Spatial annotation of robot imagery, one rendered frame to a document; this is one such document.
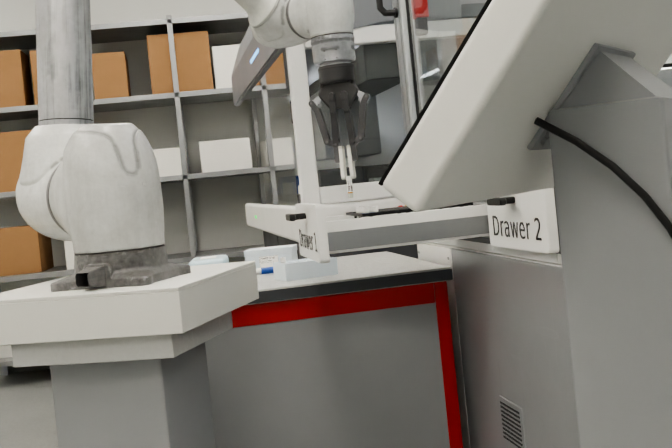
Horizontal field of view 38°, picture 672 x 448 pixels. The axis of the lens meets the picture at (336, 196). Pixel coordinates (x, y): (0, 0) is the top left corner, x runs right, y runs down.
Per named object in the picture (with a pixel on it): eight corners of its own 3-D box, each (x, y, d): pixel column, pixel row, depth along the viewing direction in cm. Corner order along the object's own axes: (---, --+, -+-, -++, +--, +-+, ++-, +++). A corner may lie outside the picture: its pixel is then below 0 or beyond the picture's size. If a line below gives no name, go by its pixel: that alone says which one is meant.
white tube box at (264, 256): (245, 270, 254) (243, 250, 254) (252, 267, 262) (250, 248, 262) (293, 266, 252) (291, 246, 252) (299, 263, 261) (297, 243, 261)
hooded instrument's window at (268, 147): (299, 206, 278) (283, 47, 277) (248, 203, 454) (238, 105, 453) (671, 167, 298) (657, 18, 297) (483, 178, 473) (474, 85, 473)
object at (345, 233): (328, 254, 183) (325, 221, 183) (308, 247, 209) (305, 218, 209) (531, 231, 190) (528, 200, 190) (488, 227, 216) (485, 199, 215)
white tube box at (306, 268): (286, 281, 215) (284, 264, 215) (274, 279, 223) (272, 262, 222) (338, 274, 219) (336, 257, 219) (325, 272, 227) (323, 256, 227)
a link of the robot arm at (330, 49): (349, 31, 198) (353, 60, 198) (357, 36, 207) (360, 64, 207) (306, 37, 199) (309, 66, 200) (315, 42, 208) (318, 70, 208)
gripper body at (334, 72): (311, 65, 200) (317, 111, 200) (352, 60, 199) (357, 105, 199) (319, 68, 208) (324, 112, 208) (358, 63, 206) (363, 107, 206)
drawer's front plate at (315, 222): (321, 264, 182) (315, 204, 181) (300, 255, 210) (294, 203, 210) (330, 262, 182) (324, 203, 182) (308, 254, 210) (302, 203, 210)
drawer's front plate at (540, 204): (549, 254, 156) (543, 185, 156) (490, 245, 184) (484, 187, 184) (560, 253, 156) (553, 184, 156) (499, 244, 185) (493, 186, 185)
